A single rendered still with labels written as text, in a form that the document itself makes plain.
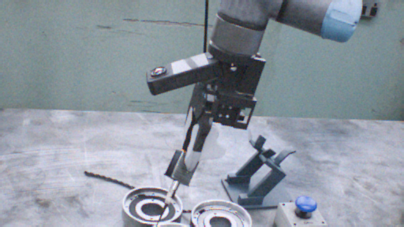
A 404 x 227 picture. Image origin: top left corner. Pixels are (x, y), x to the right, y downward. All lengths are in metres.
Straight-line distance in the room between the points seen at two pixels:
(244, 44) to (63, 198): 0.44
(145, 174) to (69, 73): 1.48
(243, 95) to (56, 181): 0.41
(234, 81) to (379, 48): 2.16
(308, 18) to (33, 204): 0.56
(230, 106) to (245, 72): 0.06
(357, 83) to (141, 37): 1.33
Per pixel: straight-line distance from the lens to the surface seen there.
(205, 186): 0.91
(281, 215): 0.83
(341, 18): 0.63
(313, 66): 2.61
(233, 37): 0.63
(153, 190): 0.82
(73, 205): 0.83
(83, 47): 2.30
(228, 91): 0.68
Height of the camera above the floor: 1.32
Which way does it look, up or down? 26 degrees down
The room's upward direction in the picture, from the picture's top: 9 degrees clockwise
